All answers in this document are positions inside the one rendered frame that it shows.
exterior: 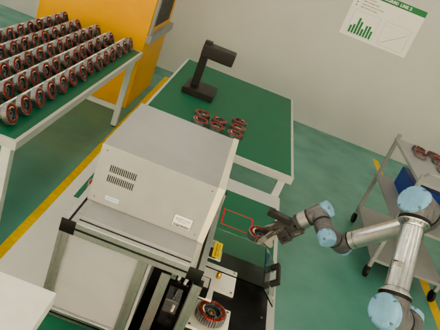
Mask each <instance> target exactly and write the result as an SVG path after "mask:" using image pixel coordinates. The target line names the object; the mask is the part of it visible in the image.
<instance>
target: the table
mask: <svg viewBox="0 0 440 330"><path fill-rule="evenodd" d="M42 18H43V17H42ZM65 22H66V24H65V26H64V25H63V24H62V23H65ZM23 23H24V26H23V25H22V23H20V24H14V27H13V29H12V28H11V27H10V26H9V27H4V28H2V29H3V31H2V34H3V35H2V34H1V32H0V44H2V43H5V42H7V43H6V51H7V52H6V51H5V49H4V47H3V46H2V45H0V61H2V60H5V59H7V58H10V59H9V65H8V64H7V63H6V62H0V105H1V104H3V105H2V107H1V119H0V145H1V152H0V220H1V214H2V211H3V205H4V201H5V195H6V191H7V186H8V182H9V176H10V171H11V167H12V161H13V157H14V152H15V150H17V149H18V148H20V147H21V146H22V145H23V144H25V143H26V142H28V141H29V140H30V139H32V138H33V137H35V136H36V135H37V134H38V133H40V132H42V131H43V130H44V129H45V128H47V127H48V126H50V125H51V124H52V123H53V122H55V121H56V120H58V119H59V118H60V117H62V116H63V115H65V114H66V113H67V112H68V111H70V110H71V109H72V108H74V107H75V106H77V105H78V104H80V102H82V101H83V100H85V99H87V100H90V101H93V102H95V103H98V104H100V105H103V106H105V107H108V108H110V109H113V110H114V113H113V117H112V120H111V126H114V127H115V126H116V125H117V122H118V119H119V115H120V112H121V109H122V105H123V102H124V98H125V95H126V91H127V89H128V85H129V82H130V78H131V76H132V72H133V68H134V65H135V62H137V61H138V60H139V59H140V58H141V57H142V55H143V53H142V52H140V51H138V50H135V49H133V40H132V38H131V37H127V38H126V40H123V41H120V44H118V43H116V42H114V38H113V34H112V33H111V32H107V33H106V35H101V31H100V30H101V29H100V27H99V25H98V24H94V25H93V26H92V28H91V27H86V29H85V31H84V30H83V29H82V27H81V23H80V21H79V20H78V19H74V20H73V22H72V21H69V19H68V15H67V13H66V11H61V12H60V15H58V14H53V15H52V17H50V16H49V15H48V16H44V18H43V22H42V21H41V19H40V18H35V19H33V22H32V21H31V20H29V21H25V22H23ZM43 23H44V25H43ZM57 25H58V26H57ZM55 26H57V28H56V27H55ZM47 28H49V29H48V33H47V32H46V31H45V30H44V29H47ZM76 31H78V32H77V33H76ZM35 32H38V35H37V34H36V33H35ZM69 34H70V37H69V36H66V35H69ZM26 35H28V39H27V38H26V37H24V36H26ZM100 35H101V36H100ZM98 36H100V38H98ZM60 37H63V38H62V40H61V39H59V38H60ZM14 39H17V42H16V41H14ZM91 39H93V40H92V42H91V41H90V40H91ZM51 41H54V42H53V46H52V44H51V43H49V42H51ZM83 43H85V44H84V46H83V45H82V44H83ZM112 44H113V46H112V47H109V46H111V45H112ZM41 45H43V50H42V48H41V47H38V46H41ZM74 47H77V48H74ZM107 47H108V48H107ZM32 48H33V52H32V54H31V53H30V52H29V51H27V50H30V49H32ZM71 48H74V49H71ZM105 48H107V51H106V50H104V51H101V50H103V49H105ZM69 49H71V50H70V51H69V54H68V53H63V52H65V51H67V50H69ZM99 51H101V52H100V56H99V55H95V56H93V58H92V60H91V59H90V58H89V59H87V58H88V57H90V56H92V55H94V54H95V53H97V52H99ZM20 53H21V54H20ZM61 53H62V54H61ZM17 54H20V57H18V56H15V55H17ZM59 54H61V56H60V63H59V61H58V59H57V58H56V57H54V56H57V55H59ZM47 59H48V62H43V61H45V60H47ZM83 60H84V62H83V64H77V63H79V62H81V61H83ZM37 64H39V72H38V71H37V70H36V68H34V67H33V66H35V65H37ZM75 64H77V66H76V68H75V72H76V73H75V72H74V70H73V69H68V68H70V67H71V66H73V65H75ZM30 67H32V68H30ZM26 69H27V71H26V76H25V75H24V74H23V73H19V72H21V71H23V70H26ZM125 69H126V72H125V75H124V79H123V82H122V86H121V88H120V92H119V96H118V100H117V103H116V105H115V104H113V103H110V102H108V101H105V100H102V99H100V98H97V97H95V96H92V94H93V93H94V92H95V91H97V90H99V89H100V88H101V87H102V86H104V85H105V84H107V83H108V82H109V81H111V80H112V79H114V78H115V77H116V76H117V75H119V74H120V73H122V72H123V71H124V70H125ZM64 70H65V73H64V75H57V74H59V73H61V72H62V71H64ZM13 75H15V76H14V78H13V83H14V84H12V83H11V82H10V81H9V80H5V81H3V80H4V79H6V78H9V77H11V76H13ZM55 75H57V76H56V79H55V84H54V82H53V81H52V80H49V81H47V79H49V78H51V77H53V76H55ZM42 82H44V83H43V89H42V88H40V87H35V88H33V87H34V86H37V85H38V84H40V83H42ZM13 85H14V86H13ZM31 88H33V89H32V90H31V95H30V98H31V99H30V98H29V96H28V95H27V94H22V93H24V92H25V91H27V90H29V89H31ZM16 96H17V98H16V105H17V106H16V105H15V104H14V103H11V102H10V103H6V102H7V101H9V100H11V99H13V98H15V97H16Z"/></svg>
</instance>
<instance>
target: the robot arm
mask: <svg viewBox="0 0 440 330"><path fill-rule="evenodd" d="M397 205H398V207H399V209H400V211H399V216H398V218H397V219H394V220H391V221H387V222H383V223H379V224H376V225H372V226H369V227H365V228H362V229H357V230H353V231H350V232H346V233H343V234H341V233H340V232H339V231H337V230H336V229H335V228H334V227H333V224H332V222H331V217H332V216H334V215H335V211H334V209H333V207H332V205H331V203H330V202H329V201H327V200H325V201H323V202H320V203H317V204H316V205H314V206H312V207H309V208H307V209H305V210H303V211H300V212H299V213H297V214H295V215H294V216H293V218H292V217H290V216H288V215H286V214H284V213H282V212H280V211H278V210H275V209H274V208H271V207H270V208H269V210H268V213H267V215H268V216H270V217H272V218H274V219H276V220H277V221H275V222H273V223H271V224H268V225H266V226H264V227H263V228H264V229H266V230H268V231H269V232H268V233H267V234H266V235H264V236H263V237H262V238H260V239H258V241H257V243H258V244H261V243H264V244H266V245H267V246H268V247H269V248H271V247H272V246H273V240H275V239H276V235H277V238H278V239H279V241H280V243H281V244H282V245H283V244H285V243H287V242H290V241H292V239H293V238H295V237H297V236H299V235H302V234H304V231H305V229H306V228H308V227H311V226H312V225H314V228H315V231H316V237H317V239H318V242H319V244H320V246H322V247H325V248H328V247H330V248H331V249H333V251H334V252H336V253H338V254H339V255H343V256H345V255H348V254H349V253H350V252H351V251H352V250H353V249H356V248H361V247H364V246H369V245H372V244H377V243H380V242H385V241H388V240H393V239H396V238H397V240H396V243H395V247H394V252H393V254H392V259H391V261H390V266H389V269H388V273H387V277H386V281H385V284H384V286H382V287H380V288H379V289H378V293H377V294H376V295H375V296H374V297H372V298H371V300H370V301H369V304H368V308H367V311H368V315H369V318H370V320H371V321H372V322H373V323H374V325H375V326H376V327H377V328H379V329H380V330H422V328H423V326H424V314H423V312H422V311H421V310H420V309H418V308H417V307H414V306H413V305H411V303H412V300H413V299H412V297H411V296H410V294H409V291H410V288H411V284H412V280H413V276H414V271H415V268H416V263H417V260H418V255H419V252H420V247H421V244H422V239H423V236H424V234H426V233H429V232H431V231H433V230H435V229H436V228H437V227H438V226H439V225H440V205H439V204H438V203H437V202H436V201H435V199H434V198H433V197H432V195H431V193H430V192H429V191H427V190H426V189H425V188H423V187H420V186H412V187H408V188H407V189H405V190H403V191H402V192H401V193H400V194H399V196H398V198H397ZM286 241H287V242H286ZM284 242H285V243H284Z"/></svg>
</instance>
